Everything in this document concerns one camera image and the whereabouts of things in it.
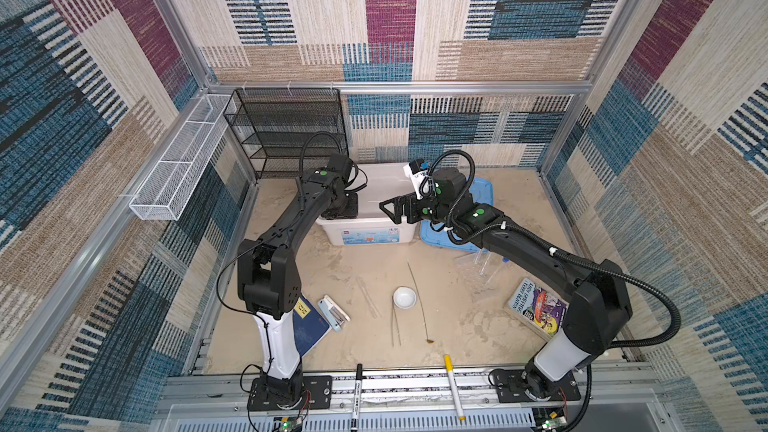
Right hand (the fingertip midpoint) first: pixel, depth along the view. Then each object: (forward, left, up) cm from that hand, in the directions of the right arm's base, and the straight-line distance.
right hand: (394, 205), depth 79 cm
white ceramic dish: (-15, -2, -24) cm, 28 cm away
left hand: (+7, +13, -10) cm, 18 cm away
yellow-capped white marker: (-34, -13, -24) cm, 44 cm away
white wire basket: (+12, +68, -5) cm, 69 cm away
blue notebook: (-22, +25, -26) cm, 42 cm away
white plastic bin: (+2, +6, -12) cm, 13 cm away
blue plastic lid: (+24, -34, -24) cm, 48 cm away
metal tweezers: (-20, +1, -25) cm, 32 cm away
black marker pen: (-40, +10, -23) cm, 47 cm away
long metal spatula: (-27, -8, -25) cm, 38 cm away
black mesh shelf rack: (+40, +36, -6) cm, 54 cm away
